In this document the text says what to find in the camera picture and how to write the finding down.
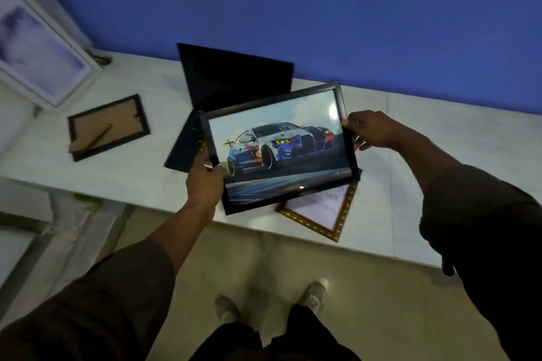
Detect person's left hand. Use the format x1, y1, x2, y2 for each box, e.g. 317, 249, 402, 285
185, 152, 229, 210

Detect person's right hand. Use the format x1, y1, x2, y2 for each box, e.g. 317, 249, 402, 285
341, 110, 403, 151

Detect black framed car picture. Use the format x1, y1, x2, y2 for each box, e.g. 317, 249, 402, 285
199, 82, 361, 216

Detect person's left forearm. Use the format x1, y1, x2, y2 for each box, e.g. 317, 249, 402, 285
0, 201, 217, 361

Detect person's right forearm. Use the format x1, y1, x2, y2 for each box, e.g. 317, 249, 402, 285
390, 123, 542, 361

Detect person's left shoe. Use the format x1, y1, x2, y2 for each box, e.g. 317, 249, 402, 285
214, 296, 243, 325

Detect person's shoe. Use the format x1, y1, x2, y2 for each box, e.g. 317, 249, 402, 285
214, 296, 243, 325
299, 281, 327, 315

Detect person's right shoe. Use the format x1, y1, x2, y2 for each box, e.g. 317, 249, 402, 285
299, 281, 327, 315

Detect person's dark trousers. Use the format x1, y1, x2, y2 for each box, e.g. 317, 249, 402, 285
189, 305, 361, 361

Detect white framed purple picture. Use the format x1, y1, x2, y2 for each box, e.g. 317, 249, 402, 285
0, 0, 103, 109

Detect gold ornate picture frame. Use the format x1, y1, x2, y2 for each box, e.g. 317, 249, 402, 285
276, 170, 363, 243

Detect small black frame brown backing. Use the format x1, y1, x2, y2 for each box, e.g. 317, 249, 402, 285
68, 94, 151, 162

